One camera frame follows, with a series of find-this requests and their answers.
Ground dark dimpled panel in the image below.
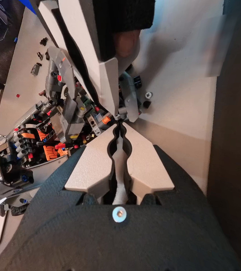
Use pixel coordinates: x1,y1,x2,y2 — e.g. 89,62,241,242
206,0,241,271

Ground blue plastic box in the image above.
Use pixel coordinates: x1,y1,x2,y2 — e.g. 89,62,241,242
25,0,37,16

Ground person's right hand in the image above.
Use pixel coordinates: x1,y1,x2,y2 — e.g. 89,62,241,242
114,31,139,57

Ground grey curved lego panel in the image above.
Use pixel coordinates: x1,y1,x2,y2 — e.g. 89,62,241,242
118,71,143,123

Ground dark grey angled lego beam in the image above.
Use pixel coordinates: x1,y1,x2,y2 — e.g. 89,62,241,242
30,63,42,75

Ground grey lego car model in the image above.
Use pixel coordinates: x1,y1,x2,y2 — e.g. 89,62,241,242
0,47,121,216

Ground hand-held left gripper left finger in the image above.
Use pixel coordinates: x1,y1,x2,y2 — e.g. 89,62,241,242
64,123,119,190

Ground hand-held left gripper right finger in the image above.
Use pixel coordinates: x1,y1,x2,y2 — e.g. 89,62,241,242
121,122,175,190

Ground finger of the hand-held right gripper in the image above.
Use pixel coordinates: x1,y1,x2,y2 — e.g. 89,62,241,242
58,0,120,116
38,1,108,113

